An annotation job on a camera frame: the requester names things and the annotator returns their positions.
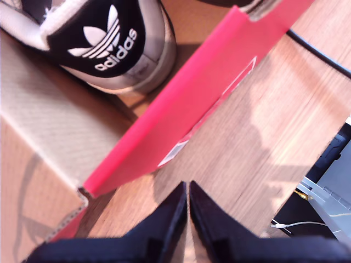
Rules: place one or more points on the grey plastic device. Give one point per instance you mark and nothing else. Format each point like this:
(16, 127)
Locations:
(334, 197)

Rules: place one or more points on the white ribbed paper sheet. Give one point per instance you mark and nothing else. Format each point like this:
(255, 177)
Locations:
(55, 109)

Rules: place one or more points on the red cardboard shoebox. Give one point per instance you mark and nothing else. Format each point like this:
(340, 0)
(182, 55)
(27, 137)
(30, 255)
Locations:
(178, 109)

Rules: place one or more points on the white black-striped sneaker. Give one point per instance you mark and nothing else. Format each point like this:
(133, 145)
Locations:
(96, 54)
(257, 9)

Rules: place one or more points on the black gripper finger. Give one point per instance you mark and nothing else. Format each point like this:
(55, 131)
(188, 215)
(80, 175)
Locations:
(216, 227)
(164, 227)

